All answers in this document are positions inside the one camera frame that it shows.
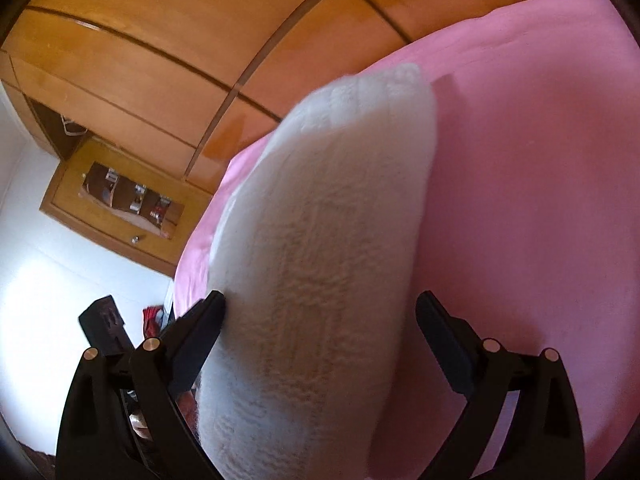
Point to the pink bed sheet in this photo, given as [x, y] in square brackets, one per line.
[500, 185]

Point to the wooden wardrobe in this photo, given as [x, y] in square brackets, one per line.
[175, 35]

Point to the white knit sweater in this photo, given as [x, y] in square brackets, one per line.
[310, 260]

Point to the red cloth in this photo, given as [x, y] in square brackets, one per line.
[151, 322]

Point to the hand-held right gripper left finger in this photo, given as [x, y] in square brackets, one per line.
[202, 332]

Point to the wooden cabinet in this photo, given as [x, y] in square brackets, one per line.
[70, 200]

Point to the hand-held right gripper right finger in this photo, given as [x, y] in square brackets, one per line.
[442, 345]

